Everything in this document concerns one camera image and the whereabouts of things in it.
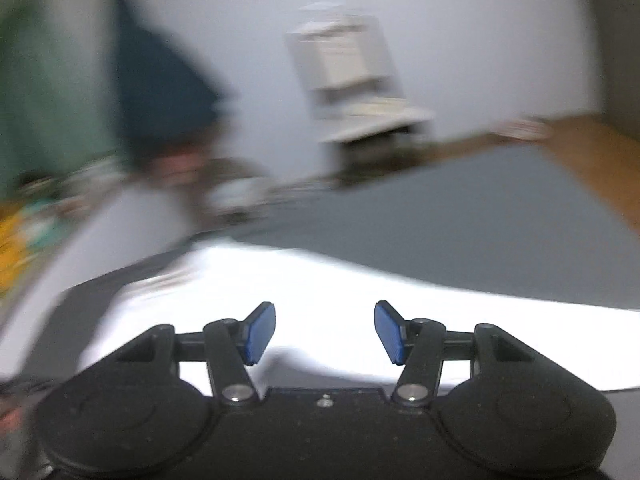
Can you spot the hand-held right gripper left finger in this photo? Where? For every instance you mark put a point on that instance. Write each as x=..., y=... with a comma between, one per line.
x=260, y=332

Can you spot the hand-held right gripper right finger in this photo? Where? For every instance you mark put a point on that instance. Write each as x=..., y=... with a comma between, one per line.
x=389, y=332

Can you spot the white t-shirt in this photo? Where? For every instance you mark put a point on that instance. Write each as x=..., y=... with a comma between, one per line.
x=325, y=280

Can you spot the white bucket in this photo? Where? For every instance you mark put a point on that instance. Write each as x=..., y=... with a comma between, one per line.
x=240, y=195

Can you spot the pink cloth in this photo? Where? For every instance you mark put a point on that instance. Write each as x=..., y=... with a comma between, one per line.
x=182, y=165

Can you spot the white and teal box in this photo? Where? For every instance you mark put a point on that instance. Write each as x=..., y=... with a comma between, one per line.
x=45, y=225

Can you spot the yellow bag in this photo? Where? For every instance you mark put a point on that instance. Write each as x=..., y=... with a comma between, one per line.
x=10, y=240

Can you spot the dark blue jacket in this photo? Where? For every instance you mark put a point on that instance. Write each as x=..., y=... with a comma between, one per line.
x=160, y=85

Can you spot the wooden chair, cream seat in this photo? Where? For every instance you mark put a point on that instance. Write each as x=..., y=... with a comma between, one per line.
x=340, y=55

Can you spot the green curtain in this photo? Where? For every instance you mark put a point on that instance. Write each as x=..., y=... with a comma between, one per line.
x=50, y=85

